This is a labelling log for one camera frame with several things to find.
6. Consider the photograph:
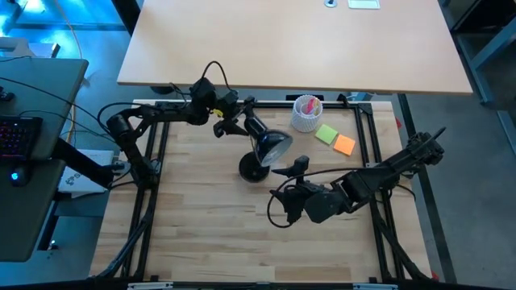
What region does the white printed box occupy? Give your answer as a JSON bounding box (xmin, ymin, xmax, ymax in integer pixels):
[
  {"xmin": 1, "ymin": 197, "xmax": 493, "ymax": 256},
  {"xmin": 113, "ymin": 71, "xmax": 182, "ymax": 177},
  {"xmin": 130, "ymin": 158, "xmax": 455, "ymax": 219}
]
[{"xmin": 58, "ymin": 149, "xmax": 116, "ymax": 194}]

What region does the black backlit keyboard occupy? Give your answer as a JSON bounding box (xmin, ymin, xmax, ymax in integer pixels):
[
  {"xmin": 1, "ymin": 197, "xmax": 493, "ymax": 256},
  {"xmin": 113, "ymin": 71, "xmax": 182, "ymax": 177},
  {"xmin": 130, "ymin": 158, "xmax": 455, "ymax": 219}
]
[{"xmin": 0, "ymin": 115, "xmax": 44, "ymax": 160}]

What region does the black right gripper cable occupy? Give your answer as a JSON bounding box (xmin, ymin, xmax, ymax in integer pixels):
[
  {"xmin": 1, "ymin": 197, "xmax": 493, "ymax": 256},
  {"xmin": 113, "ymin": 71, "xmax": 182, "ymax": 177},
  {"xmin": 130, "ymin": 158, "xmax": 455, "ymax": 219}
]
[{"xmin": 265, "ymin": 167, "xmax": 364, "ymax": 230}]

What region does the orange sticky note pad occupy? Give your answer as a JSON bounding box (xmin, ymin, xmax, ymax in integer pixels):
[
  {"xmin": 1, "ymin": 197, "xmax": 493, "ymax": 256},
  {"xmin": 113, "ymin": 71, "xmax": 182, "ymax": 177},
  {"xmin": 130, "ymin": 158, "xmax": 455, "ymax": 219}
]
[{"xmin": 333, "ymin": 134, "xmax": 357, "ymax": 157}]

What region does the yellow cable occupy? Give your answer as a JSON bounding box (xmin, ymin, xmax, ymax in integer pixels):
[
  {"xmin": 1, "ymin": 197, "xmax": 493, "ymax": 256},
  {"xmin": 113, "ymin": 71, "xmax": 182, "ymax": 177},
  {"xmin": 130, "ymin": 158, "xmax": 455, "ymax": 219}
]
[{"xmin": 52, "ymin": 0, "xmax": 84, "ymax": 144}]

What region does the white desk plate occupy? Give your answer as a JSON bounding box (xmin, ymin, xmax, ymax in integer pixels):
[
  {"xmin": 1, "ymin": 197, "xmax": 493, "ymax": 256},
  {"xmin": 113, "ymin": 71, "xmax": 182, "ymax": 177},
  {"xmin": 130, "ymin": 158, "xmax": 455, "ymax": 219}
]
[{"xmin": 347, "ymin": 0, "xmax": 381, "ymax": 10}]

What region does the green sticky note pad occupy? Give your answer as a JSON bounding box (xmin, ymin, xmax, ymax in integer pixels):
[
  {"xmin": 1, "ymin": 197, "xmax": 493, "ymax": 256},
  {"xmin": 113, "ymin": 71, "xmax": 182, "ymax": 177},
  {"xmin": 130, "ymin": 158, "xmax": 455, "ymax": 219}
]
[{"xmin": 314, "ymin": 123, "xmax": 339, "ymax": 146}]

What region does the black desk lamp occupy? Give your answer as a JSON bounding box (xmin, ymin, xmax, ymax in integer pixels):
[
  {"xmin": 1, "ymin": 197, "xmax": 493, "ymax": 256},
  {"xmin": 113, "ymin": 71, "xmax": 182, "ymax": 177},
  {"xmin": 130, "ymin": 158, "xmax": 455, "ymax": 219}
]
[{"xmin": 238, "ymin": 106, "xmax": 294, "ymax": 183}]

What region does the white ribbed pen cup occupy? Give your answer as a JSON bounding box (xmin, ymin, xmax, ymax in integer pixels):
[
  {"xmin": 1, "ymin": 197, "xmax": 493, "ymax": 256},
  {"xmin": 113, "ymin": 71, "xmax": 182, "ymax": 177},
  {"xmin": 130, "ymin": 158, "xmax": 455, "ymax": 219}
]
[{"xmin": 290, "ymin": 94, "xmax": 324, "ymax": 134}]

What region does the black aluminium table frame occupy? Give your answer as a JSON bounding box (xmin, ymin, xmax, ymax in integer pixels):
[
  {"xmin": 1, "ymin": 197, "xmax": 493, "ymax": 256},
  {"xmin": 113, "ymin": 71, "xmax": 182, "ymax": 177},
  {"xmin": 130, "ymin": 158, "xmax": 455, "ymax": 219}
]
[{"xmin": 90, "ymin": 99, "xmax": 444, "ymax": 283}]

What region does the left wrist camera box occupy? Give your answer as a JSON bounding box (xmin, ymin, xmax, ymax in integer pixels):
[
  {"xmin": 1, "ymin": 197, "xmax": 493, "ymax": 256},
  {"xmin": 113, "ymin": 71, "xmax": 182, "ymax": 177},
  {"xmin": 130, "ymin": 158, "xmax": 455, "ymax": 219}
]
[{"xmin": 189, "ymin": 77, "xmax": 218, "ymax": 109}]

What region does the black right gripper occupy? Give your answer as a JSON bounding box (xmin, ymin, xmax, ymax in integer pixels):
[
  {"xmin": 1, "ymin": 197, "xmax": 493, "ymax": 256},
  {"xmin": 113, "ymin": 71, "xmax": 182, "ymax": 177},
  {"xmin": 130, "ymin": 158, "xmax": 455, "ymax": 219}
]
[{"xmin": 268, "ymin": 155, "xmax": 351, "ymax": 225}]

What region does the grey side desk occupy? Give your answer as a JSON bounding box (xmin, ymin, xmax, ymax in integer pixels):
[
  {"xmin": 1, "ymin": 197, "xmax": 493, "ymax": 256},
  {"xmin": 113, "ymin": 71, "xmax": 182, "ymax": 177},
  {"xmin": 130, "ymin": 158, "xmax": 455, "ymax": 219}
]
[{"xmin": 0, "ymin": 56, "xmax": 89, "ymax": 263}]

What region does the black computer mouse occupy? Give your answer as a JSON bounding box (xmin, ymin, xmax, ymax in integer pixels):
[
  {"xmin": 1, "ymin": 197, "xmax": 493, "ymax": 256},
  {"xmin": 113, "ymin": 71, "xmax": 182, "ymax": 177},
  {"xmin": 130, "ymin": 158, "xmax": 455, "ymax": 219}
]
[{"xmin": 9, "ymin": 166, "xmax": 30, "ymax": 187}]

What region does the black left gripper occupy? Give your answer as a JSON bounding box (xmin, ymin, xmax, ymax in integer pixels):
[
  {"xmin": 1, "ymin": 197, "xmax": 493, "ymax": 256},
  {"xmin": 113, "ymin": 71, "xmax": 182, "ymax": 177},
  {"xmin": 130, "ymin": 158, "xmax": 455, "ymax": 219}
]
[{"xmin": 211, "ymin": 90, "xmax": 257, "ymax": 139}]

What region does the large light wooden desk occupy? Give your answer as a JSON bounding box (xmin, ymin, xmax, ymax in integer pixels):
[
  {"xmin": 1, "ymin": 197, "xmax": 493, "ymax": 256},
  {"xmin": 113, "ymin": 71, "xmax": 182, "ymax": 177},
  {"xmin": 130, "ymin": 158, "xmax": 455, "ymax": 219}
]
[{"xmin": 116, "ymin": 0, "xmax": 473, "ymax": 96}]

